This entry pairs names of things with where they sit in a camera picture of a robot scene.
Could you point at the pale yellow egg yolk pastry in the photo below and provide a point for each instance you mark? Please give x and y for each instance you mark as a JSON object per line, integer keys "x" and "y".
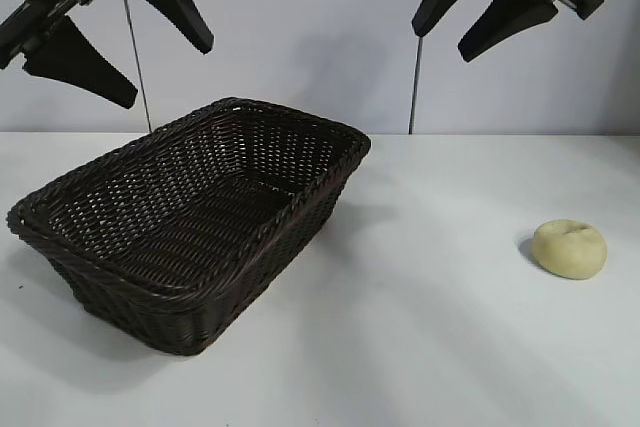
{"x": 570, "y": 249}

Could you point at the dark brown woven basket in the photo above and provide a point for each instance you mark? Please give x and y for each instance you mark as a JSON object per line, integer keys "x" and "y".
{"x": 170, "y": 207}

